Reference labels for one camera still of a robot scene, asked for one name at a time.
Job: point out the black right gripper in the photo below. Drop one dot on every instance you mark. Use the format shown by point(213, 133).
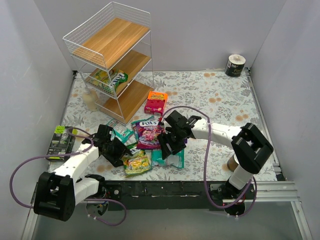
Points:
point(169, 143)

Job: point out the metal tin can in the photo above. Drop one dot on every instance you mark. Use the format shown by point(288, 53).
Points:
point(232, 163)

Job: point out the green yellow Fox's candy bag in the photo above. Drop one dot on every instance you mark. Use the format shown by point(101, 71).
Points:
point(137, 163)
point(107, 82)

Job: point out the floral patterned table mat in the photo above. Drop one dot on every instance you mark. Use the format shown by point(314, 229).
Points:
point(227, 101)

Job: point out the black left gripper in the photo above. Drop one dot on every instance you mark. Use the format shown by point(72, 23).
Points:
point(117, 155)

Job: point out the black green product box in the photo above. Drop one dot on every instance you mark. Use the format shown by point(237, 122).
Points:
point(61, 143)

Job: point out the teal mint candy bag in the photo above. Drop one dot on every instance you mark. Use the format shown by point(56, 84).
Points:
point(119, 131)
point(172, 160)

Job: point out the white wire wooden shelf rack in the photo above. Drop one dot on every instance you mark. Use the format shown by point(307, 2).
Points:
point(117, 36)

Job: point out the cream liquid bottle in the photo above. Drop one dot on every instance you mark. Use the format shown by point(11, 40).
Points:
point(90, 97)

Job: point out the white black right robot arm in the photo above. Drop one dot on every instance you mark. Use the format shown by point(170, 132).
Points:
point(251, 148)

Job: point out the red orange candy box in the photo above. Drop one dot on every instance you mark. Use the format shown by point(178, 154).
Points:
point(156, 102)

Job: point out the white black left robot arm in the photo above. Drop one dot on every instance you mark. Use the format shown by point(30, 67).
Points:
point(59, 192)

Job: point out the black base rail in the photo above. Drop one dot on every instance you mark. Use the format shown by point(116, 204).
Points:
point(172, 195)

